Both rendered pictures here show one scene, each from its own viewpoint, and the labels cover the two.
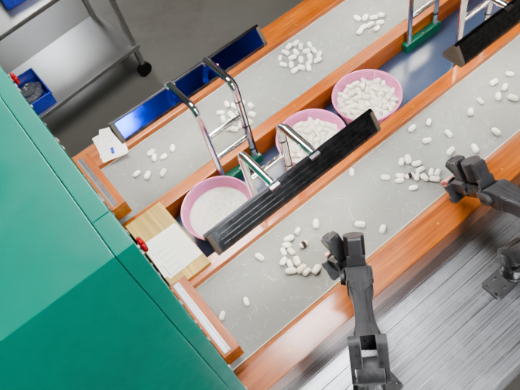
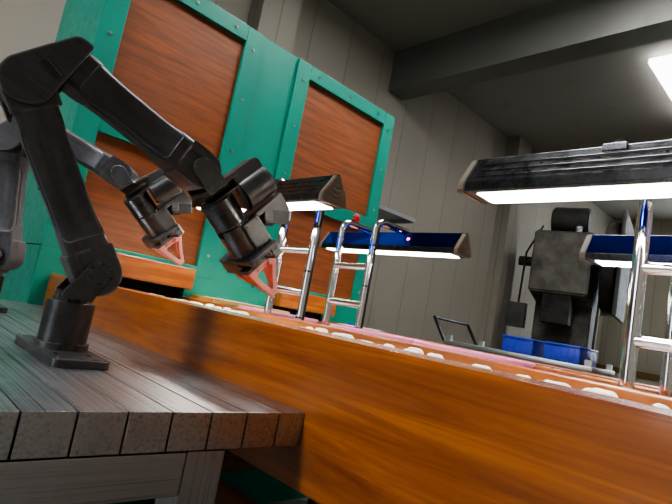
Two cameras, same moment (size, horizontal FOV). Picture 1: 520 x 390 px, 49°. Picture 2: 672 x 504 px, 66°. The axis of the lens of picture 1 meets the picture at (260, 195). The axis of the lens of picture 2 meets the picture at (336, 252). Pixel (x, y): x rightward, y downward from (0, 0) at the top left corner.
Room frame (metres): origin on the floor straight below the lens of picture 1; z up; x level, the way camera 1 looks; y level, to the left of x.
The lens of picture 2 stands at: (0.69, -1.48, 0.79)
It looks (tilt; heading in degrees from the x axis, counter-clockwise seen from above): 7 degrees up; 70
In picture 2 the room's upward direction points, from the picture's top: 11 degrees clockwise
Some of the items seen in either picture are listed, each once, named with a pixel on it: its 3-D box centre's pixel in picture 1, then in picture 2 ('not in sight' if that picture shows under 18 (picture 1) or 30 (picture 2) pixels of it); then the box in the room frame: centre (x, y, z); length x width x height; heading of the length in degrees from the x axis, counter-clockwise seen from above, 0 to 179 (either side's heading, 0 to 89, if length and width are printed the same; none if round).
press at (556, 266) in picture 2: not in sight; (563, 315); (4.92, 2.76, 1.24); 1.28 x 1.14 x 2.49; 23
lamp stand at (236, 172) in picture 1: (215, 124); (365, 288); (1.39, 0.07, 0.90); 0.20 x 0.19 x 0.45; 113
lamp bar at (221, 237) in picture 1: (293, 176); (258, 195); (0.94, -0.11, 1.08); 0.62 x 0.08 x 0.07; 113
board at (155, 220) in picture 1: (166, 244); (241, 304); (1.05, 0.36, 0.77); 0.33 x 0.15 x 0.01; 23
